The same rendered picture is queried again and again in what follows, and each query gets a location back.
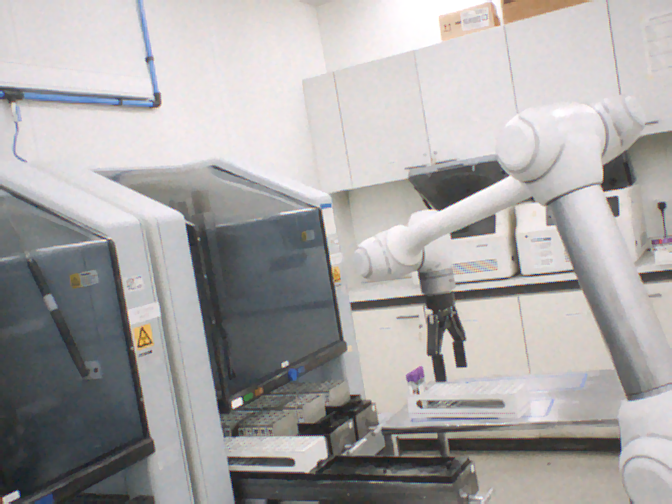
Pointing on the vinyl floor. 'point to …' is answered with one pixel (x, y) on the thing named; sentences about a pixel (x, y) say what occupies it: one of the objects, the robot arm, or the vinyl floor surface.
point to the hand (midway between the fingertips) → (451, 370)
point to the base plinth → (513, 443)
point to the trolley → (553, 419)
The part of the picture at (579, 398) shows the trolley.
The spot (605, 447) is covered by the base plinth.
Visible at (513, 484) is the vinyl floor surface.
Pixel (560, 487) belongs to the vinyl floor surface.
